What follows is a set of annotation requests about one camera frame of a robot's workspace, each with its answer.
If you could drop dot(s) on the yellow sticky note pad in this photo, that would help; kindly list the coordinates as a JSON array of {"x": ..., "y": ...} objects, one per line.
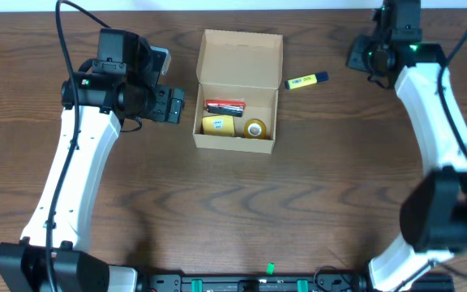
[{"x": 221, "y": 125}]

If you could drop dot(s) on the small green clip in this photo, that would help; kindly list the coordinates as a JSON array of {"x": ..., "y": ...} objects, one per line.
[{"x": 270, "y": 269}]

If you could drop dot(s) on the red black stapler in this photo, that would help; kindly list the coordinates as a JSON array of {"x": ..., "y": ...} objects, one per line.
[{"x": 231, "y": 108}]

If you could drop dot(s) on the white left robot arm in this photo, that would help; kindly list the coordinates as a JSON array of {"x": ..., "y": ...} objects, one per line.
[{"x": 120, "y": 83}]

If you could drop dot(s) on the yellow highlighter with blue cap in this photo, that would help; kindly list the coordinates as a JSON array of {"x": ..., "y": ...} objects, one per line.
[{"x": 306, "y": 80}]

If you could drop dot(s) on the black mounting rail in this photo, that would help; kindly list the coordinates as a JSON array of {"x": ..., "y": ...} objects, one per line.
[{"x": 325, "y": 279}]

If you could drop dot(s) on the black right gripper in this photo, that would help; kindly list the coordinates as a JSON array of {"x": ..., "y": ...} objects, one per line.
[{"x": 357, "y": 57}]

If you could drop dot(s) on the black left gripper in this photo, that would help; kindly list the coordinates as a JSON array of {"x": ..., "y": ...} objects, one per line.
[{"x": 169, "y": 105}]

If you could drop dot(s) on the open cardboard box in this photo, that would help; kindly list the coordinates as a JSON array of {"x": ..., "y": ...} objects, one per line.
[{"x": 239, "y": 66}]

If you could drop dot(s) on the yellow tape roll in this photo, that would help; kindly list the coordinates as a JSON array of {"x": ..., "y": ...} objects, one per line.
[{"x": 255, "y": 129}]

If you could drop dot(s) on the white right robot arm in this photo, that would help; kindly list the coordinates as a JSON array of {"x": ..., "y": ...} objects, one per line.
[{"x": 433, "y": 219}]

